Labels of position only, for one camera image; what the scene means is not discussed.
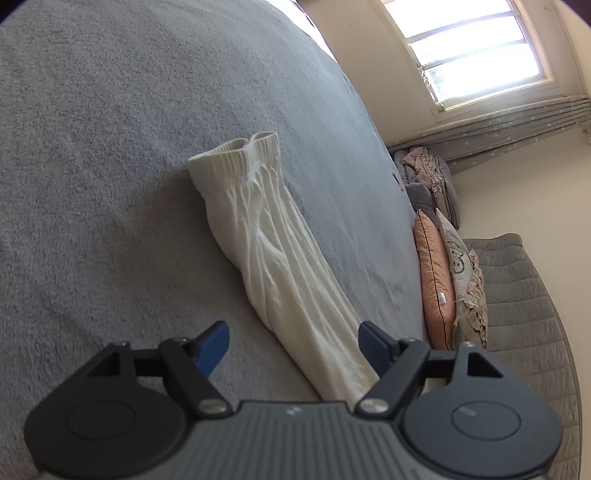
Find grey star-print curtain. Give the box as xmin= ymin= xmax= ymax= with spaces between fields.
xmin=388 ymin=95 xmax=591 ymax=163

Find small grey cushion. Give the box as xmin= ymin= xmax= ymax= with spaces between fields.
xmin=405 ymin=182 xmax=437 ymax=216

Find orange pillow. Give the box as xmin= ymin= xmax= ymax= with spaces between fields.
xmin=413 ymin=209 xmax=457 ymax=352

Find beige ruffled cloth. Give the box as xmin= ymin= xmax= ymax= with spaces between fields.
xmin=401 ymin=147 xmax=446 ymax=195

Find window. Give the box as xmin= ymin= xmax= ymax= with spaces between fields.
xmin=381 ymin=0 xmax=562 ymax=117

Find white printed pillow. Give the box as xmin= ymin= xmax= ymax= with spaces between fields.
xmin=436 ymin=208 xmax=479 ymax=306

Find grey quilted bed cover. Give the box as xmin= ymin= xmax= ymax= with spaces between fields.
xmin=462 ymin=233 xmax=583 ymax=480

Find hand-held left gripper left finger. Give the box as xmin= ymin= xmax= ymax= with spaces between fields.
xmin=84 ymin=321 xmax=232 ymax=419

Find white ribbed-waist pants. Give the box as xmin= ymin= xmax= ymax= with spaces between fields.
xmin=187 ymin=131 xmax=382 ymax=402

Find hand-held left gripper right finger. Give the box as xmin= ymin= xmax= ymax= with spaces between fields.
xmin=355 ymin=321 xmax=505 ymax=417

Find folded grey quilt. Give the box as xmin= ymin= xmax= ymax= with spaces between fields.
xmin=392 ymin=147 xmax=460 ymax=229

